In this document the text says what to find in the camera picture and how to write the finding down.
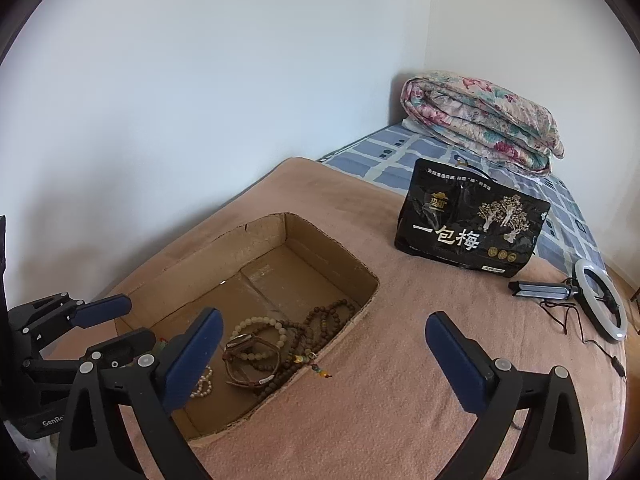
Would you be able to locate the cardboard box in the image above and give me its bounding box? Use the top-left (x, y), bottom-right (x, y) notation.
top-left (107, 212), bottom-right (380, 448)

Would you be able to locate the pink blanket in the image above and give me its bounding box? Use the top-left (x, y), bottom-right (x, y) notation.
top-left (5, 157), bottom-right (628, 480)

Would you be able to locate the cream bead bracelet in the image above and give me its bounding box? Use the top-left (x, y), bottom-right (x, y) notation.
top-left (230, 316), bottom-right (291, 361)

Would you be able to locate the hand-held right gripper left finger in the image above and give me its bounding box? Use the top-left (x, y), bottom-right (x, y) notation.
top-left (55, 307), bottom-right (225, 480)

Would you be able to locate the folded floral quilt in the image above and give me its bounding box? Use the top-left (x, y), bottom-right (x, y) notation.
top-left (401, 71), bottom-right (566, 176)

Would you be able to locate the long brown bead necklace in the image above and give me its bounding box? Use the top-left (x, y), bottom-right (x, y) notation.
top-left (252, 298), bottom-right (358, 401)

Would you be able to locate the small white bead bracelet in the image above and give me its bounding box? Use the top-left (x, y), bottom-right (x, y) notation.
top-left (191, 366), bottom-right (214, 400)

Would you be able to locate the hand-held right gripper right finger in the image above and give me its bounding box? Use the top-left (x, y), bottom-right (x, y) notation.
top-left (425, 311), bottom-right (590, 480)

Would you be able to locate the blue checked bed sheet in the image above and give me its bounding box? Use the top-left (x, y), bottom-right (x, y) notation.
top-left (317, 121), bottom-right (606, 266)

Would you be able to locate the black ring light cable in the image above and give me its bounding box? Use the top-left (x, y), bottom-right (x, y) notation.
top-left (540, 300), bottom-right (626, 381)

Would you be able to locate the brown strap watch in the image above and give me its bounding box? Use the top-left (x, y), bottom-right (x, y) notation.
top-left (223, 332), bottom-right (282, 391)

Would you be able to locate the black folded tripod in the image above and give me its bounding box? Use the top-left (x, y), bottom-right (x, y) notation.
top-left (508, 280), bottom-right (583, 303)

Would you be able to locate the black printed snack bag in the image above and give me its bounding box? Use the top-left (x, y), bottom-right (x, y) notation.
top-left (394, 157), bottom-right (551, 278)

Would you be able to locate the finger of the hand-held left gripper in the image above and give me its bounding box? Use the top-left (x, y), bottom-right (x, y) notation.
top-left (7, 292), bottom-right (133, 351)
top-left (22, 327), bottom-right (158, 381)

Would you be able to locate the white ring light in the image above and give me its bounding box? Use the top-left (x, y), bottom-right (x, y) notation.
top-left (572, 258), bottom-right (628, 344)

